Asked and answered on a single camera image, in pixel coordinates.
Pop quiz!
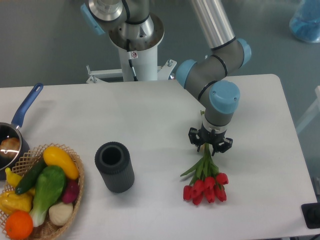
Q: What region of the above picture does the green bok choy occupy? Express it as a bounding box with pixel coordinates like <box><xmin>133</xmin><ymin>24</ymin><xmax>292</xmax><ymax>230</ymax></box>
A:
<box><xmin>29</xmin><ymin>165</ymin><xmax>67</xmax><ymax>228</ymax></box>

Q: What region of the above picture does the green cucumber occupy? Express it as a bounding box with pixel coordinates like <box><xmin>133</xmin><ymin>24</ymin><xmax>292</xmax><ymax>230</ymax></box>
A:
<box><xmin>15</xmin><ymin>158</ymin><xmax>47</xmax><ymax>195</ymax></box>

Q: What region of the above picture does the bread roll in pan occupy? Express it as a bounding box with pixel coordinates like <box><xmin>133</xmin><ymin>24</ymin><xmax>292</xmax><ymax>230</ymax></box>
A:
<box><xmin>0</xmin><ymin>137</ymin><xmax>20</xmax><ymax>160</ymax></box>

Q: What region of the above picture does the purple red radish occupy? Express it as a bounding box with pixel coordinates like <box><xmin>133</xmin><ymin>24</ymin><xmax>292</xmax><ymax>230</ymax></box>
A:
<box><xmin>61</xmin><ymin>180</ymin><xmax>80</xmax><ymax>204</ymax></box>

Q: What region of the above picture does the black device at edge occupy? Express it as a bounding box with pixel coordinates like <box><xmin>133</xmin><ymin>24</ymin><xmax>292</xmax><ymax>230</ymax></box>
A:
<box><xmin>301</xmin><ymin>202</ymin><xmax>320</xmax><ymax>229</ymax></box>

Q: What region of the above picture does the white frame at right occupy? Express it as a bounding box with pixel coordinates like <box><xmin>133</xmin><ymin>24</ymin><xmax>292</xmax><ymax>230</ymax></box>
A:
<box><xmin>295</xmin><ymin>85</ymin><xmax>320</xmax><ymax>135</ymax></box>

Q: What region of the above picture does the dark grey ribbed vase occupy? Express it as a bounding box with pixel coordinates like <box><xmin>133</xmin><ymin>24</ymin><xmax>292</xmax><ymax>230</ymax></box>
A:
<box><xmin>94</xmin><ymin>141</ymin><xmax>135</xmax><ymax>193</ymax></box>

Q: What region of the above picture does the red tulip bouquet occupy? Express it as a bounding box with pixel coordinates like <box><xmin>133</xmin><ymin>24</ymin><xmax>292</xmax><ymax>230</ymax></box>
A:
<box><xmin>180</xmin><ymin>143</ymin><xmax>229</xmax><ymax>206</ymax></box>

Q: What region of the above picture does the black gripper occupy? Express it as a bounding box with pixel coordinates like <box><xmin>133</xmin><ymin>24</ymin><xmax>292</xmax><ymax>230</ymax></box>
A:
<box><xmin>188</xmin><ymin>126</ymin><xmax>233</xmax><ymax>156</ymax></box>

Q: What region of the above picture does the blue plastic bag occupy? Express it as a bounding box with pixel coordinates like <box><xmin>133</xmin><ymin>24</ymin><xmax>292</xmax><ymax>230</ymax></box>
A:
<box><xmin>289</xmin><ymin>0</ymin><xmax>320</xmax><ymax>43</ymax></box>

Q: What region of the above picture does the yellow banana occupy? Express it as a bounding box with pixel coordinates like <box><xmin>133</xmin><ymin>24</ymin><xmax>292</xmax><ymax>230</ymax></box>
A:
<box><xmin>5</xmin><ymin>167</ymin><xmax>36</xmax><ymax>197</ymax></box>

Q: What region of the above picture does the black cable on pedestal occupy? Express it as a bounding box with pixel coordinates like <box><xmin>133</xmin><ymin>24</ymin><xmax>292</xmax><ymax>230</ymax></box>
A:
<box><xmin>125</xmin><ymin>38</ymin><xmax>139</xmax><ymax>82</ymax></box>

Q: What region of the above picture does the blue handled saucepan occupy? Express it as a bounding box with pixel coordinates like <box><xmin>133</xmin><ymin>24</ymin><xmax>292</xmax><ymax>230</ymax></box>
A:
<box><xmin>0</xmin><ymin>83</ymin><xmax>44</xmax><ymax>181</ymax></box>

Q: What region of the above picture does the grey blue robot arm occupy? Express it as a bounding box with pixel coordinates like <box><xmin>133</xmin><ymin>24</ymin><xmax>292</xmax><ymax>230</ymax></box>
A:
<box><xmin>80</xmin><ymin>0</ymin><xmax>251</xmax><ymax>153</ymax></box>

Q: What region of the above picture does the yellow squash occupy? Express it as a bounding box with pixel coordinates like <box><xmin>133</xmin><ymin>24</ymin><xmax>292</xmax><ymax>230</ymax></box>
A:
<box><xmin>43</xmin><ymin>146</ymin><xmax>80</xmax><ymax>180</ymax></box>

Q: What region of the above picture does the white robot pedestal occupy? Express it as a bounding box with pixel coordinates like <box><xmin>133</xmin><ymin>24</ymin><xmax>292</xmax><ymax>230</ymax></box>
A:
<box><xmin>85</xmin><ymin>12</ymin><xmax>178</xmax><ymax>84</ymax></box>

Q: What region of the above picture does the white garlic bulb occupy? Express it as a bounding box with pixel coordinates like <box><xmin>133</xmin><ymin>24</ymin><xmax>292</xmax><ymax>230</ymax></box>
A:
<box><xmin>48</xmin><ymin>202</ymin><xmax>73</xmax><ymax>226</ymax></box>

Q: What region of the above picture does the yellow pumpkin gourd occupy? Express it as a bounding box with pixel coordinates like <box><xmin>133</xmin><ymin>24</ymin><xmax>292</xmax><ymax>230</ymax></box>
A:
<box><xmin>0</xmin><ymin>190</ymin><xmax>33</xmax><ymax>215</ymax></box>

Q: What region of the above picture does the orange fruit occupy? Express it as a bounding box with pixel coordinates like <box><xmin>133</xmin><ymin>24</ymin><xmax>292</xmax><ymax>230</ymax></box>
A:
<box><xmin>4</xmin><ymin>210</ymin><xmax>34</xmax><ymax>240</ymax></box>

